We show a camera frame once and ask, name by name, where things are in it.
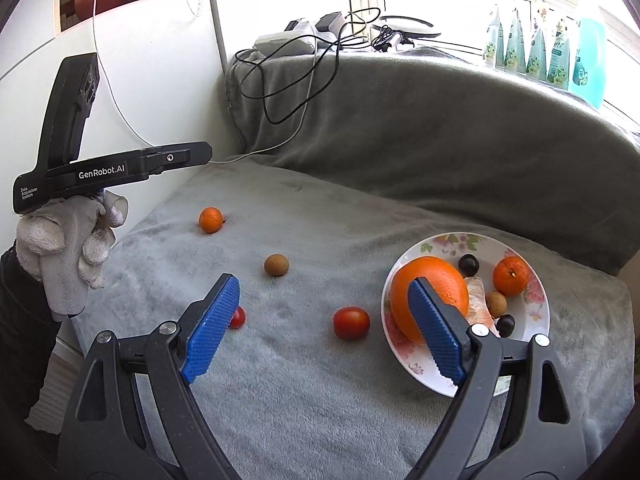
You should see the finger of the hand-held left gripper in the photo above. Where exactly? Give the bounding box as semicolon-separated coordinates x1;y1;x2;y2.
141;141;213;178

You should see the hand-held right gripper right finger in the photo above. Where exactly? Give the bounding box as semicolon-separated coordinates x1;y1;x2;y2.
407;276;587;480

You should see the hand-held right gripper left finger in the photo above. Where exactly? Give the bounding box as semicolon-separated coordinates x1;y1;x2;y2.
56;274;242;480

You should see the large orange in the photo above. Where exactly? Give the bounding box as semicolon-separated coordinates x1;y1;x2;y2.
390;256;470;346

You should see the white floral plate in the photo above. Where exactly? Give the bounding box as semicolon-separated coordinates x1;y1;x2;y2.
381;232;552;398

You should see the small tangerine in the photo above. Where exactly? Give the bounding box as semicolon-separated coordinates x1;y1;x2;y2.
492;256;531;297
198;207;224;234

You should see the person's left forearm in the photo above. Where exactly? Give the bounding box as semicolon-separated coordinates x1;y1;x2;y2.
0;242;66;426

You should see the person's left hand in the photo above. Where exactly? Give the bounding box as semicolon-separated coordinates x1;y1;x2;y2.
16;194;129;318

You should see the pale pink translucent piece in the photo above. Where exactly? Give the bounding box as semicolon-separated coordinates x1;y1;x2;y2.
464;276;501;338

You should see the white cabinet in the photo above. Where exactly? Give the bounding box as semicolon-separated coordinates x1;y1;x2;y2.
0;0;236;261

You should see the light grey fleece blanket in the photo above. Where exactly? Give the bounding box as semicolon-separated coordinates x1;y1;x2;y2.
70;162;628;480

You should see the white ribbed panel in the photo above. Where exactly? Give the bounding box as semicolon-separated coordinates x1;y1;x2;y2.
27;332;88;433

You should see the dark grey sofa backrest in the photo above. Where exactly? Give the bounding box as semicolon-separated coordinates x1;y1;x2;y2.
225;47;640;277

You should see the grey power adapter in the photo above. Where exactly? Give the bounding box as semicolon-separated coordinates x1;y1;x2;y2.
319;12;351;34

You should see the green floral bottle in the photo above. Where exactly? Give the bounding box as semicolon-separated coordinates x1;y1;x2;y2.
547;17;574;92
482;0;504;71
503;7;527;76
526;10;549;82

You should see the teal liquid bottle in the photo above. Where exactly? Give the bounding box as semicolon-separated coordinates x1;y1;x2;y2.
569;0;609;110

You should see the white cable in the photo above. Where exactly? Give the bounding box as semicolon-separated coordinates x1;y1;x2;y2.
92;0;346;165

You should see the black cable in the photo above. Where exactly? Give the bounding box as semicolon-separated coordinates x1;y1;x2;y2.
234;7;383;126

